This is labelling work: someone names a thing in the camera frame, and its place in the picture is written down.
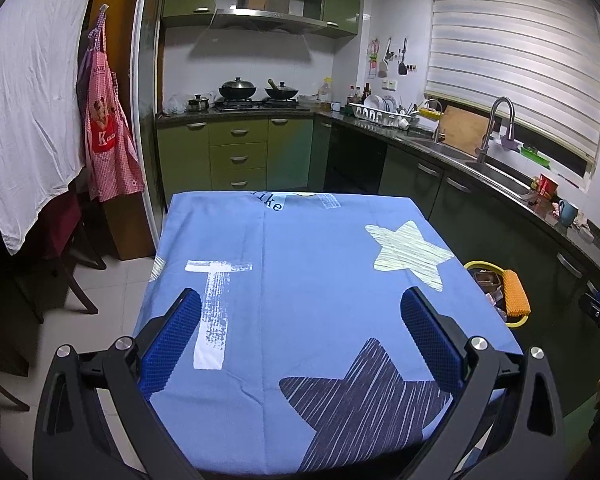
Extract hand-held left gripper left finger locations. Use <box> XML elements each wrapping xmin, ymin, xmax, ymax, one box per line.
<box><xmin>32</xmin><ymin>287</ymin><xmax>203</xmax><ymax>480</ymax></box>

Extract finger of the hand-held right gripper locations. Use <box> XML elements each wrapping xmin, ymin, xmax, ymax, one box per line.
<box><xmin>578</xmin><ymin>290</ymin><xmax>600</xmax><ymax>349</ymax></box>

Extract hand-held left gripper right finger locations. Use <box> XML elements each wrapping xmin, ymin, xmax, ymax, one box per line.
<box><xmin>401</xmin><ymin>287</ymin><xmax>566</xmax><ymax>480</ymax></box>

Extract orange foam net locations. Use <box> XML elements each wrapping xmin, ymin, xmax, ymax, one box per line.
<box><xmin>501</xmin><ymin>270</ymin><xmax>532</xmax><ymax>318</ymax></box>

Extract foil tray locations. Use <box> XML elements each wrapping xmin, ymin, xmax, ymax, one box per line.
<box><xmin>472</xmin><ymin>270</ymin><xmax>504</xmax><ymax>294</ymax></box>

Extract yellow-rimmed trash bin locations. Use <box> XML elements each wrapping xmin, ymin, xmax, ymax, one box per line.
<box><xmin>462</xmin><ymin>260</ymin><xmax>532</xmax><ymax>330</ymax></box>

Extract dark wooden chair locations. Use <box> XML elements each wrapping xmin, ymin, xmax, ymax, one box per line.
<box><xmin>10</xmin><ymin>190</ymin><xmax>108</xmax><ymax>321</ymax></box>

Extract blue star-print tablecloth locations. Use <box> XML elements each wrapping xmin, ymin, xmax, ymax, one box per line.
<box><xmin>132</xmin><ymin>190</ymin><xmax>525</xmax><ymax>476</ymax></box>

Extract dark green lower cabinets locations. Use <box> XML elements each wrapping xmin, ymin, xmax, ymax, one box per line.
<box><xmin>310</xmin><ymin>117</ymin><xmax>600</xmax><ymax>411</ymax></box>

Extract maroon cloth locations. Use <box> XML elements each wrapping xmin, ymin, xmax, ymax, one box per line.
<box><xmin>42</xmin><ymin>192</ymin><xmax>83</xmax><ymax>258</ymax></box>

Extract green tray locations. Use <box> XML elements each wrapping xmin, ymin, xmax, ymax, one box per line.
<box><xmin>520</xmin><ymin>145</ymin><xmax>551</xmax><ymax>167</ymax></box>

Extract steel sink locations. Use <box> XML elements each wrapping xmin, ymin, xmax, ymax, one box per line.
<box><xmin>405</xmin><ymin>137</ymin><xmax>536</xmax><ymax>198</ymax></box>

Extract light green lower cabinet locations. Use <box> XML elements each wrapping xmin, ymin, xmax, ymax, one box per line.
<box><xmin>156</xmin><ymin>117</ymin><xmax>315</xmax><ymax>206</ymax></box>

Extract steel faucet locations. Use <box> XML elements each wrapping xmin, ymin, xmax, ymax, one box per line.
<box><xmin>476</xmin><ymin>96</ymin><xmax>516</xmax><ymax>163</ymax></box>

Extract red checked apron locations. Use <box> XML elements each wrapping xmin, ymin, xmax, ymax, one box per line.
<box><xmin>77</xmin><ymin>10</ymin><xmax>146</xmax><ymax>203</ymax></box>

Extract wooden cutting board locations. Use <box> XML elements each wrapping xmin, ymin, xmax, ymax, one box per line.
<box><xmin>437</xmin><ymin>106</ymin><xmax>493</xmax><ymax>156</ymax></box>

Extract white dish rack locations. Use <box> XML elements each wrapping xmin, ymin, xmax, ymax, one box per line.
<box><xmin>350</xmin><ymin>95</ymin><xmax>421</xmax><ymax>128</ymax></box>

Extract gas stove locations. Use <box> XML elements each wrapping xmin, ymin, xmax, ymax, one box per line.
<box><xmin>214</xmin><ymin>97</ymin><xmax>301</xmax><ymax>111</ymax></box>

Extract group of sauce bottles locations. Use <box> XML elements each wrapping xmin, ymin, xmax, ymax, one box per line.
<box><xmin>347</xmin><ymin>82</ymin><xmax>374</xmax><ymax>104</ymax></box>

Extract black wok with lid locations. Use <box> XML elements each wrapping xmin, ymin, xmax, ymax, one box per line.
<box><xmin>218</xmin><ymin>77</ymin><xmax>258</xmax><ymax>101</ymax></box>

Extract white window blind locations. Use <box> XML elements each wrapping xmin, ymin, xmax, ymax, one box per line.
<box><xmin>425</xmin><ymin>0</ymin><xmax>600</xmax><ymax>161</ymax></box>

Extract white hanging cloth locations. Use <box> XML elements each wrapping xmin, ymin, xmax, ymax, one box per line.
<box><xmin>0</xmin><ymin>0</ymin><xmax>101</xmax><ymax>256</ymax></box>

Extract steel range hood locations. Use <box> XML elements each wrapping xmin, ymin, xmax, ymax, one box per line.
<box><xmin>210</xmin><ymin>7</ymin><xmax>328</xmax><ymax>33</ymax></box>

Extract white sliding door frame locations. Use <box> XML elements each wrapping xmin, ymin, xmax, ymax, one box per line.
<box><xmin>132</xmin><ymin>0</ymin><xmax>171</xmax><ymax>251</ymax></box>

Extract black wok with handle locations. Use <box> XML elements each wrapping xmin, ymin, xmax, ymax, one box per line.
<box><xmin>265</xmin><ymin>78</ymin><xmax>300</xmax><ymax>101</ymax></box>

